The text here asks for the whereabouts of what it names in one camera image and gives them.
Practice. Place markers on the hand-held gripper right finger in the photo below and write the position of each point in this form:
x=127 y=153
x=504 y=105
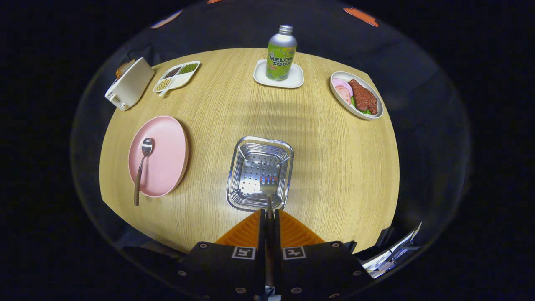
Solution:
x=313 y=271

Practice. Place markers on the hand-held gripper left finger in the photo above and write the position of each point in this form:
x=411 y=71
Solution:
x=225 y=271

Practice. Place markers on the metal perforated drain basket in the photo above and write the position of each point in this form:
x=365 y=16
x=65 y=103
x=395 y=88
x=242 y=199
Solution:
x=250 y=167

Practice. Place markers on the pink round plate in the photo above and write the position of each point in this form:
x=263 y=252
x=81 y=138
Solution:
x=167 y=154

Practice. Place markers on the green lettuce leaf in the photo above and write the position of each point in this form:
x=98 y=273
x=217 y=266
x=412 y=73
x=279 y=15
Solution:
x=365 y=111

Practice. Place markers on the white oval food plate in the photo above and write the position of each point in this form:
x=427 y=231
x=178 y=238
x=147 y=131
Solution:
x=338 y=98

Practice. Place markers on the red-brown meat piece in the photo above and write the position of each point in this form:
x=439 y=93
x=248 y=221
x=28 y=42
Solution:
x=363 y=97

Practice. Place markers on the pink ham slices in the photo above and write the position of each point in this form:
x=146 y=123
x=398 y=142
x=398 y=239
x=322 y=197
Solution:
x=342 y=90

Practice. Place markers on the white square coaster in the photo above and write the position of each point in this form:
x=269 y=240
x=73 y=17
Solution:
x=292 y=81

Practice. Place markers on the white divided dish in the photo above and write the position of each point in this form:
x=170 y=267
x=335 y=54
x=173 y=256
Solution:
x=182 y=80

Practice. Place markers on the pile of yellow beans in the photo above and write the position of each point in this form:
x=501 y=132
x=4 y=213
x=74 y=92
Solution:
x=163 y=85

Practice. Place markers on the pile of dark beans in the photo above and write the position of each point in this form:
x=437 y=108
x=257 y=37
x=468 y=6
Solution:
x=172 y=72

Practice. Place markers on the pile of green beans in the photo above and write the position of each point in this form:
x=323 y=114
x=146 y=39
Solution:
x=189 y=68

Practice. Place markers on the cream white toaster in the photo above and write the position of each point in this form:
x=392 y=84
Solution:
x=131 y=85

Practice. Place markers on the silver green soda bottle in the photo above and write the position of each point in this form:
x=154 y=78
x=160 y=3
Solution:
x=281 y=54

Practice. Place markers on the brown toast slice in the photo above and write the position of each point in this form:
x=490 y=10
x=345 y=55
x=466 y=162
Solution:
x=124 y=69

